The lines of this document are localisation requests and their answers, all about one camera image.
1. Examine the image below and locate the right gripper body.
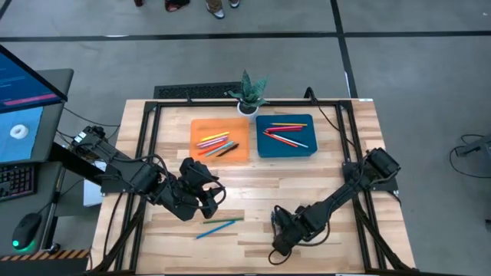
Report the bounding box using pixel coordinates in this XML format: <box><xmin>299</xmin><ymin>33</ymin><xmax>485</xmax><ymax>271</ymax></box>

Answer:
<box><xmin>272</xmin><ymin>205</ymin><xmax>295</xmax><ymax>235</ymax></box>

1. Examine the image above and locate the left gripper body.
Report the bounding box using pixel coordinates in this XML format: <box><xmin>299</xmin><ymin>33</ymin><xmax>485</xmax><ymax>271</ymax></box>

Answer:
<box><xmin>180</xmin><ymin>156</ymin><xmax>218</xmax><ymax>192</ymax></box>

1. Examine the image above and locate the orange highlighter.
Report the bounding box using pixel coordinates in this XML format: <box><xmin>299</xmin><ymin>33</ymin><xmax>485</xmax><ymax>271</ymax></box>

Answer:
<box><xmin>197</xmin><ymin>140</ymin><xmax>227</xmax><ymax>156</ymax></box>

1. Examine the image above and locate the purple pen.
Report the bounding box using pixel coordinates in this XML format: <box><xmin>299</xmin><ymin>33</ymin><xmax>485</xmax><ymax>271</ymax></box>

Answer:
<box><xmin>196</xmin><ymin>138</ymin><xmax>229</xmax><ymax>150</ymax></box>

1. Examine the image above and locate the teal pen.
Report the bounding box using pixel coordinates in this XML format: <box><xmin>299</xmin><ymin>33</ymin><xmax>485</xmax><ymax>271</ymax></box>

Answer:
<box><xmin>204</xmin><ymin>140</ymin><xmax>236</xmax><ymax>158</ymax></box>

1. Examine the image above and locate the pink pen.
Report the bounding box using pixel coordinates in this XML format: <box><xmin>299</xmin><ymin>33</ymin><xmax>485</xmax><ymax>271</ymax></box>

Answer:
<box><xmin>196</xmin><ymin>136</ymin><xmax>229</xmax><ymax>146</ymax></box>

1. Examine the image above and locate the black marker pen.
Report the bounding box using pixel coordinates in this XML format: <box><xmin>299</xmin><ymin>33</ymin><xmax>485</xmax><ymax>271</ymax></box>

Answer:
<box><xmin>216</xmin><ymin>143</ymin><xmax>240</xmax><ymax>158</ymax></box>

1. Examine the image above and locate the yellow highlighter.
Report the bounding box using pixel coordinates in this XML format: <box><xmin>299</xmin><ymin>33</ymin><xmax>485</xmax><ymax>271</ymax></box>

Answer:
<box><xmin>199</xmin><ymin>131</ymin><xmax>231</xmax><ymax>143</ymax></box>

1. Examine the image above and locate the green colored pencil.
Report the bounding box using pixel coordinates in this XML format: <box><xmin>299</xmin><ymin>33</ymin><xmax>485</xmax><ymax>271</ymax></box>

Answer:
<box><xmin>202</xmin><ymin>217</ymin><xmax>246</xmax><ymax>225</ymax></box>

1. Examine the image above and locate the orange colored pencil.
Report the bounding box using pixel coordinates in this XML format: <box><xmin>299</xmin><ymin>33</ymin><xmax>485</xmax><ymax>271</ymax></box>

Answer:
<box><xmin>262</xmin><ymin>131</ymin><xmax>299</xmax><ymax>149</ymax></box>

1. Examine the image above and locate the translucent orange plastic tray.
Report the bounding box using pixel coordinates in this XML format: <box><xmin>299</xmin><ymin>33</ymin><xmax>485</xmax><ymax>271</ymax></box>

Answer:
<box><xmin>189</xmin><ymin>117</ymin><xmax>251</xmax><ymax>163</ymax></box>

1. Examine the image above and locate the blue colored pencil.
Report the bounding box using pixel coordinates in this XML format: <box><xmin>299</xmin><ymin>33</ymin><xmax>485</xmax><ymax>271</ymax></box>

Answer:
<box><xmin>194</xmin><ymin>220</ymin><xmax>237</xmax><ymax>241</ymax></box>

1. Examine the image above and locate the blue plastic tray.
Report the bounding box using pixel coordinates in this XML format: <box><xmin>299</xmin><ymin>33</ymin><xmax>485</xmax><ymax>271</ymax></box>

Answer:
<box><xmin>255</xmin><ymin>113</ymin><xmax>319</xmax><ymax>159</ymax></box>

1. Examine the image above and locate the white plant pot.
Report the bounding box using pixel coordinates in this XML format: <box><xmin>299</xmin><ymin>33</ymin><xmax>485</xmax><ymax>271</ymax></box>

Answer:
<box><xmin>236</xmin><ymin>101</ymin><xmax>260</xmax><ymax>118</ymax></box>

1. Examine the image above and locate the black floor mat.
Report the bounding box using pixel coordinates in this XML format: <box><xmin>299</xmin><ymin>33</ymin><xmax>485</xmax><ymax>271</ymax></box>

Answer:
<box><xmin>153</xmin><ymin>81</ymin><xmax>243</xmax><ymax>100</ymax></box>

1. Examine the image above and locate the green snake plant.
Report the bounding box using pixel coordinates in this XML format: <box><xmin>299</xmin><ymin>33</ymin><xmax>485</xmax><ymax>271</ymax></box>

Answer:
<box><xmin>228</xmin><ymin>69</ymin><xmax>271</xmax><ymax>110</ymax></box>

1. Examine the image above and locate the white box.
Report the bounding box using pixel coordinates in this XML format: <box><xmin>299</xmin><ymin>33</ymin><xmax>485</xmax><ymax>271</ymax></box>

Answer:
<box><xmin>83</xmin><ymin>179</ymin><xmax>104</xmax><ymax>208</ymax></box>

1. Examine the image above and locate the grey side desk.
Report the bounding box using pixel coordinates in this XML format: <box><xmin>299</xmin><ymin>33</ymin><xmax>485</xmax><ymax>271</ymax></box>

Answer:
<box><xmin>0</xmin><ymin>67</ymin><xmax>76</xmax><ymax>257</ymax></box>

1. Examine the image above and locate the yellow black hazard strip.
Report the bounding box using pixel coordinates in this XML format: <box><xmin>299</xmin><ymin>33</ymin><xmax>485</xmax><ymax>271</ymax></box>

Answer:
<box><xmin>0</xmin><ymin>248</ymin><xmax>91</xmax><ymax>263</ymax></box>

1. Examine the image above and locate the black computer mouse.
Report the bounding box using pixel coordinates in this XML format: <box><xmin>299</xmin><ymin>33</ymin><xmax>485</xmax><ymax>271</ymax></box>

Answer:
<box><xmin>11</xmin><ymin>212</ymin><xmax>43</xmax><ymax>252</ymax></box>

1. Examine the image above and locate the black backlit keyboard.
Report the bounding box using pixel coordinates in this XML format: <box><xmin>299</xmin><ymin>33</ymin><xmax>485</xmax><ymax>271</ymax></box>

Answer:
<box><xmin>0</xmin><ymin>163</ymin><xmax>36</xmax><ymax>203</ymax></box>

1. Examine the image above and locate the computer monitor with blue screen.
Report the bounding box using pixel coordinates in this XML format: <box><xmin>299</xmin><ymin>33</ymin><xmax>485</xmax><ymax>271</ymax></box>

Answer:
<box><xmin>0</xmin><ymin>44</ymin><xmax>69</xmax><ymax>115</ymax></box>

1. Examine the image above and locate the grey floor device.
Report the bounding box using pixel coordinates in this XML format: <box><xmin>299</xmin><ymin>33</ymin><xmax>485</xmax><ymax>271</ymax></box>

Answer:
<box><xmin>455</xmin><ymin>133</ymin><xmax>491</xmax><ymax>159</ymax></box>

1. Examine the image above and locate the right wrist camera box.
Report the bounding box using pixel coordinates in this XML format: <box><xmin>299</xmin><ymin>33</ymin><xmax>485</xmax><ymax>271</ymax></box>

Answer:
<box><xmin>272</xmin><ymin>232</ymin><xmax>304</xmax><ymax>257</ymax></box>

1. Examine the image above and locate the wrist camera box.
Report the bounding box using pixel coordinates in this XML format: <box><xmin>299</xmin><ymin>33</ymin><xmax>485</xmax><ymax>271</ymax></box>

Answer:
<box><xmin>199</xmin><ymin>190</ymin><xmax>220</xmax><ymax>220</ymax></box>
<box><xmin>272</xmin><ymin>232</ymin><xmax>304</xmax><ymax>257</ymax></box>

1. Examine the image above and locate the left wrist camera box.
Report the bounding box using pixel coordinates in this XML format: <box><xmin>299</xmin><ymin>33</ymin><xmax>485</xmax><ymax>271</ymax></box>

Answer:
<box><xmin>199</xmin><ymin>190</ymin><xmax>220</xmax><ymax>220</ymax></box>

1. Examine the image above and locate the black aluminium table frame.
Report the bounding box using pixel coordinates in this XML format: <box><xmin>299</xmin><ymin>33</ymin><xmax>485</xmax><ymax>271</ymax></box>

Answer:
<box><xmin>86</xmin><ymin>97</ymin><xmax>419</xmax><ymax>275</ymax></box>

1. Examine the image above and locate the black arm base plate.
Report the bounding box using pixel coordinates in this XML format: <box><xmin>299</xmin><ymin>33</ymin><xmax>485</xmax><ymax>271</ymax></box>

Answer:
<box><xmin>342</xmin><ymin>159</ymin><xmax>400</xmax><ymax>193</ymax></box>

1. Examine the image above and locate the black floor cable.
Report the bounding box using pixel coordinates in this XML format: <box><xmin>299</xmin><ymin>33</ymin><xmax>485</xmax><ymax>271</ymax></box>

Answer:
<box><xmin>448</xmin><ymin>133</ymin><xmax>491</xmax><ymax>179</ymax></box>

